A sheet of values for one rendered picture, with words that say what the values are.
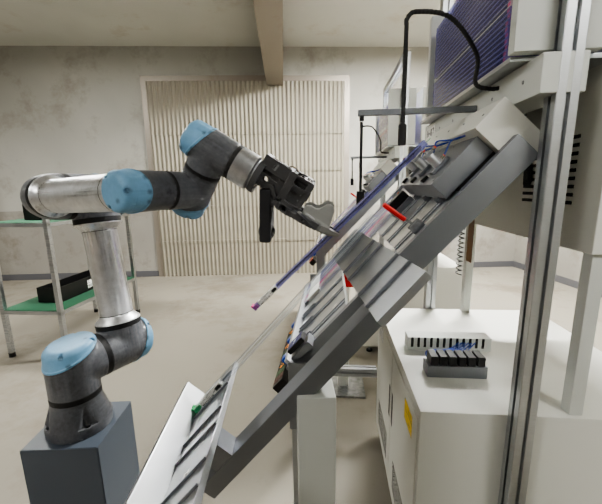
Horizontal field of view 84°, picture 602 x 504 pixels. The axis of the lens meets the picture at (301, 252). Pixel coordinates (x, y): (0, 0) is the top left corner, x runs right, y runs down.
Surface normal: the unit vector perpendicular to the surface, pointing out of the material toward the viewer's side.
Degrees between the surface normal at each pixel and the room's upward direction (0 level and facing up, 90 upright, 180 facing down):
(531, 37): 90
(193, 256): 90
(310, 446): 90
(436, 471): 90
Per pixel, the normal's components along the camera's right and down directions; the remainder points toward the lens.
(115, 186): -0.48, 0.18
